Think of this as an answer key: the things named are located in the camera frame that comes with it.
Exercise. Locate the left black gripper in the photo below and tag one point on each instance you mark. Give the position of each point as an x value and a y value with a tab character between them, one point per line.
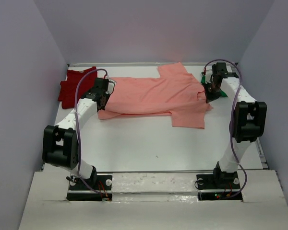
106	97

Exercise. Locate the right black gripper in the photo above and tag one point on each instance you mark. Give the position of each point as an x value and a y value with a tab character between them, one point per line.
210	97

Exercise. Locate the pink t-shirt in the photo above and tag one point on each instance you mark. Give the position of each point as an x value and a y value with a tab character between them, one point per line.
175	93

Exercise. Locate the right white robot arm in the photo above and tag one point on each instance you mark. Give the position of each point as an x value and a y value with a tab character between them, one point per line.
247	118

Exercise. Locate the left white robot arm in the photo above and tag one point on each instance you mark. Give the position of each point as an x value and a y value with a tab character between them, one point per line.
62	142

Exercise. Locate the green t-shirt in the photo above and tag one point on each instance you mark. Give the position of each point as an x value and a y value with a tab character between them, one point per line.
210	96

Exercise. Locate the red folded t-shirt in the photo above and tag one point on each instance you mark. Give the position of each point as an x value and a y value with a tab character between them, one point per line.
68	87

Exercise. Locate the white cardboard front cover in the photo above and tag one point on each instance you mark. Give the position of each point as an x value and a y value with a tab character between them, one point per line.
155	201

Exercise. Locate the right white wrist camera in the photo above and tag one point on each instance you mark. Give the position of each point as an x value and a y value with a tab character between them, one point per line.
207	76

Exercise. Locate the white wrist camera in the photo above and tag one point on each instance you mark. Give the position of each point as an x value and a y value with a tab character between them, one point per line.
207	76
111	86

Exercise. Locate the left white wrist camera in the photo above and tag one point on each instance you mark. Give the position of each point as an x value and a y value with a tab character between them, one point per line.
111	86

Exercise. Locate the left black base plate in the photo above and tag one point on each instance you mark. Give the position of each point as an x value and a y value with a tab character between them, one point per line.
99	191

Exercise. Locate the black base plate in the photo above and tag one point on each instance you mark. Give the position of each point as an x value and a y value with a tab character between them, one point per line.
209	189
99	191

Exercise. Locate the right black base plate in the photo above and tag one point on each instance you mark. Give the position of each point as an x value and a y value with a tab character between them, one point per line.
209	189

